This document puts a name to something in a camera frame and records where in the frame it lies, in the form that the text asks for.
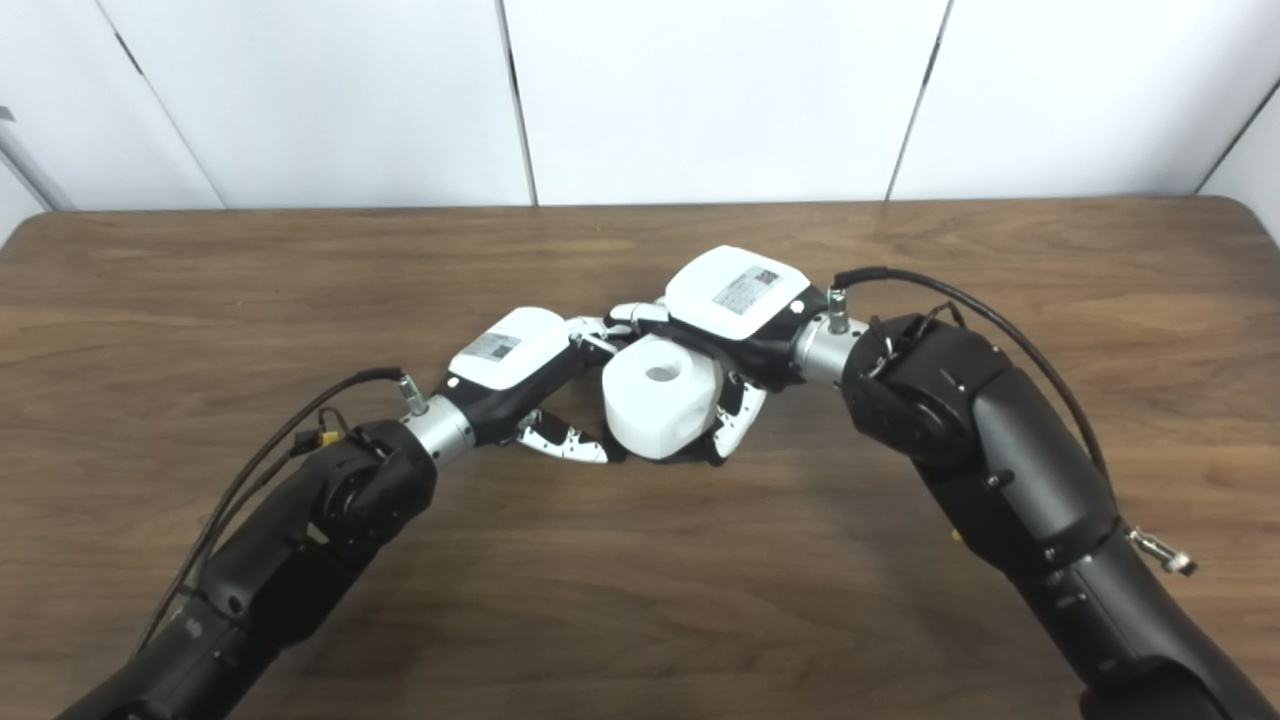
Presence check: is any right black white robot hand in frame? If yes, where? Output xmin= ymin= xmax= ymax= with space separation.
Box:
xmin=608 ymin=245 xmax=831 ymax=467

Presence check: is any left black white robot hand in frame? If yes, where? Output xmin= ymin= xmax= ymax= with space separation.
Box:
xmin=432 ymin=307 xmax=641 ymax=465

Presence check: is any round white plastic piece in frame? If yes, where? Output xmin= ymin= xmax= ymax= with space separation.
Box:
xmin=601 ymin=334 xmax=725 ymax=461

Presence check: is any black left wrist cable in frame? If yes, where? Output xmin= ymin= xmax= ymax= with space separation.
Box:
xmin=135 ymin=367 xmax=431 ymax=656

